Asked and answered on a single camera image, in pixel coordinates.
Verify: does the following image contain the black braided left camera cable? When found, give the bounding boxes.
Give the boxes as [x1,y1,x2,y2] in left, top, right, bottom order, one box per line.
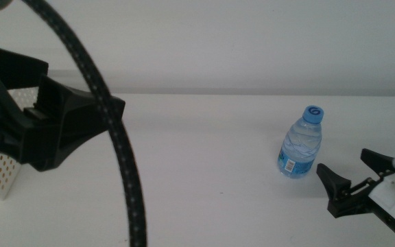
[0,0,149,247]

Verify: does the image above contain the small clear water bottle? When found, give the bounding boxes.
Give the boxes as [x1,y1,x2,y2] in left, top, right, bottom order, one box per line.
[276,105,324,180]

